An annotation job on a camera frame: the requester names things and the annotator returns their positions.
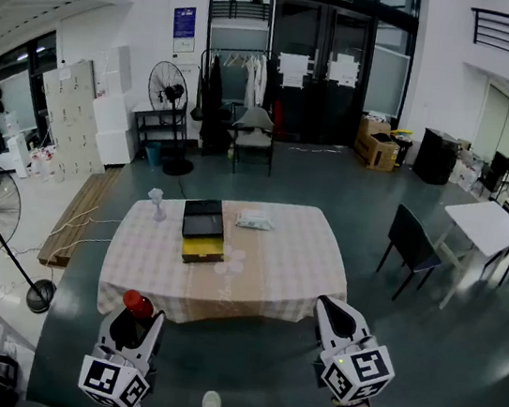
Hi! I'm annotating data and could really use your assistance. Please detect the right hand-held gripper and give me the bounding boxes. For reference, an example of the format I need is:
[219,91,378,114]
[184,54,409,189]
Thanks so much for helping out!
[302,294,406,407]

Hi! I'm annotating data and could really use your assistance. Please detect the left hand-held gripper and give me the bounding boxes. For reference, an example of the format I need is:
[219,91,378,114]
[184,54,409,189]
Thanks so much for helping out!
[74,299,168,407]

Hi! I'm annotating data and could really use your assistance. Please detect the red-capped dark bottle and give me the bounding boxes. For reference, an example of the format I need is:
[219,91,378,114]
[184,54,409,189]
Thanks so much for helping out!
[119,288,157,322]

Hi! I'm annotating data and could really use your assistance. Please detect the black tray box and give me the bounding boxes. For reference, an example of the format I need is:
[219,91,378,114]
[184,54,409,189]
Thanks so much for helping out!
[174,194,235,270]

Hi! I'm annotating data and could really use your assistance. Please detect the brown cardboard box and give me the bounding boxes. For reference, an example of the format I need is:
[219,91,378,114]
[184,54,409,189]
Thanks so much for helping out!
[350,115,405,174]

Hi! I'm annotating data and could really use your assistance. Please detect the table with checked cloth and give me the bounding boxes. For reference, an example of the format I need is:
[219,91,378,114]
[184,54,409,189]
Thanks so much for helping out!
[93,176,361,350]

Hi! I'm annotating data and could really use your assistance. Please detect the black upholstered chair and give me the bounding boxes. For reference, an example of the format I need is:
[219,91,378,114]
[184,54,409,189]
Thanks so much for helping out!
[371,201,452,308]

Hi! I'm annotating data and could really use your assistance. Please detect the wooden pallet board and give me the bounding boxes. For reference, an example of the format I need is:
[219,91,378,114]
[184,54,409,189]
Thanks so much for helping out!
[35,157,125,276]

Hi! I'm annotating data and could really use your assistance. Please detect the clear glass goblet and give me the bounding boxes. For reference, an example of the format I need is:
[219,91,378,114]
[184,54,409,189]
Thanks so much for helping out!
[143,186,172,223]

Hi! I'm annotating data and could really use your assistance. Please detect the white wet wipes packet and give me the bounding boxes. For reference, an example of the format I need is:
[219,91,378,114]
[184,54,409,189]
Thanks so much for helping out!
[234,207,277,234]

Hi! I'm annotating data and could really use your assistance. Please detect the white square table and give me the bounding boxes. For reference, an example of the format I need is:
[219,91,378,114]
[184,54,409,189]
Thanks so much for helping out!
[426,193,509,321]

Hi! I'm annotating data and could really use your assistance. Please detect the blue waste bin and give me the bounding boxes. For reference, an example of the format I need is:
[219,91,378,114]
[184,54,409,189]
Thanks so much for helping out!
[142,139,165,169]

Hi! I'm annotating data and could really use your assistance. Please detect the black bin yellow lid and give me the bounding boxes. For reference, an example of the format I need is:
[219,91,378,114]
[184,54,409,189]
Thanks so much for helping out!
[385,128,416,170]

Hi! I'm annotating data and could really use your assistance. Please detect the black cabinet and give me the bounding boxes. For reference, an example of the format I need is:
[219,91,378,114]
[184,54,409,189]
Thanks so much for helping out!
[411,126,464,188]

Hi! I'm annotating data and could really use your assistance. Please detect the stack of white foam boxes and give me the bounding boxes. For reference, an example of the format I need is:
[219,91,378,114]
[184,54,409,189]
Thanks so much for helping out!
[82,41,152,170]

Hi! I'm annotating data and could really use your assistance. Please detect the black metal shelf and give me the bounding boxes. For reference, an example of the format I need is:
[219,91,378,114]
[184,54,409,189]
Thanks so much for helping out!
[127,101,191,164]

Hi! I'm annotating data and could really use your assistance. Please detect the black framed glass door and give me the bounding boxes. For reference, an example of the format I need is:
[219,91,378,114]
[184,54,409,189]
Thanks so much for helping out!
[188,0,423,158]

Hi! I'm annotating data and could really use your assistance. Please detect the white locker cabinet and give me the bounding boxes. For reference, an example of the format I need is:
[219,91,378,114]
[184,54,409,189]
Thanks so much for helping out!
[27,53,121,186]

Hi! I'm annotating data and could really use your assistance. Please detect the black clothes rack with coats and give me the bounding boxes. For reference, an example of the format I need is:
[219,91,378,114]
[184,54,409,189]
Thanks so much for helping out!
[186,40,278,164]

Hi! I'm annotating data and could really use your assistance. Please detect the white paper notice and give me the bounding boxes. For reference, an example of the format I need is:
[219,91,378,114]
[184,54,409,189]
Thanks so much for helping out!
[274,51,310,92]
[324,51,362,90]

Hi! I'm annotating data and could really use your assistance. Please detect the white floor cable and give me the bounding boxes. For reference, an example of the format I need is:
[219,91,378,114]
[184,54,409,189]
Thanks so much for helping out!
[39,198,125,273]

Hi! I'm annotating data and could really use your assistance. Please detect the grey armchair black frame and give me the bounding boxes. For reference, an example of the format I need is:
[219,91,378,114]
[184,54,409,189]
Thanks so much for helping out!
[221,101,282,180]

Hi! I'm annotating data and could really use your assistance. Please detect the black upright pedestal fan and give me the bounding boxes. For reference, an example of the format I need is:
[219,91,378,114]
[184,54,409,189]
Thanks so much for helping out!
[134,57,209,179]

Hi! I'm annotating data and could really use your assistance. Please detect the blue wall poster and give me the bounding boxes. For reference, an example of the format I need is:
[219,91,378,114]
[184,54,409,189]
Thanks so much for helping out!
[166,4,202,57]

